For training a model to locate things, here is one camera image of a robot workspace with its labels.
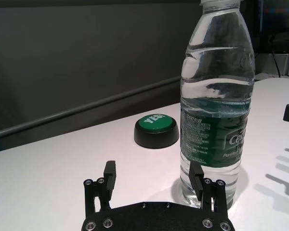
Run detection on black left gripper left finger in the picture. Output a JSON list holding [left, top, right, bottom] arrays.
[[83, 160, 117, 214]]

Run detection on grey horizontal rail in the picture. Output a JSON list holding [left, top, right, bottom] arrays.
[[0, 75, 182, 143]]

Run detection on black hanging cable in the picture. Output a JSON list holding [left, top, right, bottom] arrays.
[[270, 31, 282, 78]]

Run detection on green YES push button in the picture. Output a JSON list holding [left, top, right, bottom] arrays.
[[133, 113, 180, 149]]

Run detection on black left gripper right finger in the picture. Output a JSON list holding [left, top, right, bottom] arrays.
[[188, 162, 228, 214]]

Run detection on white box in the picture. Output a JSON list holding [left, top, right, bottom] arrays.
[[255, 51, 289, 80]]

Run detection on clear water bottle green label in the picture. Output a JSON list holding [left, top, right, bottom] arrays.
[[179, 0, 256, 209]]

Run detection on dark monitor screen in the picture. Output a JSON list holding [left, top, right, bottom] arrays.
[[261, 0, 289, 52]]

